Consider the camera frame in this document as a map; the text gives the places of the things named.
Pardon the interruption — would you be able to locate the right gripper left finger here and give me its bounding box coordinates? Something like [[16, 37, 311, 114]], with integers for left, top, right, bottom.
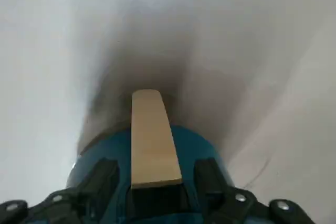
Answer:
[[0, 157, 121, 224]]

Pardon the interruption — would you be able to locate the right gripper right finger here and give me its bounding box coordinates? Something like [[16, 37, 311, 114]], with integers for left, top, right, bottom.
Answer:
[[194, 156, 316, 224]]

